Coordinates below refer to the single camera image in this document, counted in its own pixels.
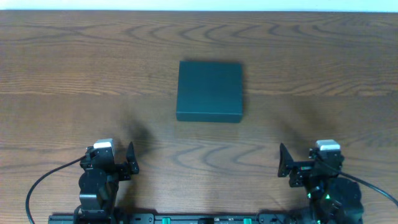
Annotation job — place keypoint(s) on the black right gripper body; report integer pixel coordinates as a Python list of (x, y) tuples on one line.
[(302, 170)]

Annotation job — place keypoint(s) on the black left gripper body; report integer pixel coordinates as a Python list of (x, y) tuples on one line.
[(123, 173)]

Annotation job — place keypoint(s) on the dark green box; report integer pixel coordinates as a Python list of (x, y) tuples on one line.
[(210, 92)]

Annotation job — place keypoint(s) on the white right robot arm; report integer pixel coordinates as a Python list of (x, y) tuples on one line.
[(332, 199)]

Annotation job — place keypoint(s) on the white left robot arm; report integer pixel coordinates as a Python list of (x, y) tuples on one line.
[(99, 184)]

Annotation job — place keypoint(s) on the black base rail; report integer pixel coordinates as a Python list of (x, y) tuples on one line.
[(148, 218)]

